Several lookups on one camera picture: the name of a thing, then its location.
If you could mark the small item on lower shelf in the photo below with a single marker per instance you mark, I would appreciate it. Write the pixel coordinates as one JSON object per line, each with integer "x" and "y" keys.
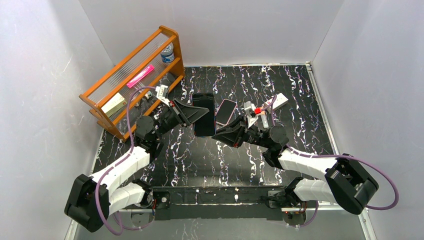
{"x": 148, "y": 95}

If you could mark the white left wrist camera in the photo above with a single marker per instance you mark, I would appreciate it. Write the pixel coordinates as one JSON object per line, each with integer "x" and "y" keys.
{"x": 162, "y": 92}

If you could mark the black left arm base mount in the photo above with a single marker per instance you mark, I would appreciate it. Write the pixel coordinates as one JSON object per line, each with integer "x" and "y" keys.
{"x": 161, "y": 199}

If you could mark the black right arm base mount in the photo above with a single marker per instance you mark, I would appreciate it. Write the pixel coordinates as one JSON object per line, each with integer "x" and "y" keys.
{"x": 275, "y": 199}

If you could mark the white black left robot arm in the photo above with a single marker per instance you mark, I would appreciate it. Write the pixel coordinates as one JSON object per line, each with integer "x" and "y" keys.
{"x": 95, "y": 200}

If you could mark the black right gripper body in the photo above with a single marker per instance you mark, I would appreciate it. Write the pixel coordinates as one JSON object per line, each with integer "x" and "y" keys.
{"x": 241, "y": 133}

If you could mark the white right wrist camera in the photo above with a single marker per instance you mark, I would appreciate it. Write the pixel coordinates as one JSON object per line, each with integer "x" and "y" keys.
{"x": 252, "y": 113}

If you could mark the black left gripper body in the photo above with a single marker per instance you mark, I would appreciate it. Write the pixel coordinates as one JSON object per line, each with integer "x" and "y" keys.
{"x": 180, "y": 112}

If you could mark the cream green box on shelf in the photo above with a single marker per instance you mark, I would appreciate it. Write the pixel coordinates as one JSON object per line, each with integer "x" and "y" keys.
{"x": 114, "y": 104}

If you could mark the white red box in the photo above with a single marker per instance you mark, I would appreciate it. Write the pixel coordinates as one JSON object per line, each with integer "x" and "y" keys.
{"x": 280, "y": 101}

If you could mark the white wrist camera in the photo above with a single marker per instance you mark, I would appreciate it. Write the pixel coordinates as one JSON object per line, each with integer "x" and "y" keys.
{"x": 252, "y": 113}
{"x": 162, "y": 92}

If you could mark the orange white marker tube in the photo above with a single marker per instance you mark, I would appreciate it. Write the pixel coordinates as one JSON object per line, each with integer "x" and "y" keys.
{"x": 264, "y": 120}

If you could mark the orange wooden shelf rack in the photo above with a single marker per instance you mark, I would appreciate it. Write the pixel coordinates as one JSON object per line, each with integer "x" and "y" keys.
{"x": 128, "y": 89}

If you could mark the white blue round jar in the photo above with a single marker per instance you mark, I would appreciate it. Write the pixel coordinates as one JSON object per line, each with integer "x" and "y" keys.
{"x": 167, "y": 54}

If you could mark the phone in pink case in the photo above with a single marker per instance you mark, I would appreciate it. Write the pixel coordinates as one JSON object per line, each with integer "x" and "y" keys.
{"x": 225, "y": 112}

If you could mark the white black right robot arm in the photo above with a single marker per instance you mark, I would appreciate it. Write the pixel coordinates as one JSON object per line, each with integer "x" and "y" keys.
{"x": 334, "y": 179}

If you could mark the pink flat box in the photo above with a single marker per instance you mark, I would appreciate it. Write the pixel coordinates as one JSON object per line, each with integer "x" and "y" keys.
{"x": 140, "y": 76}

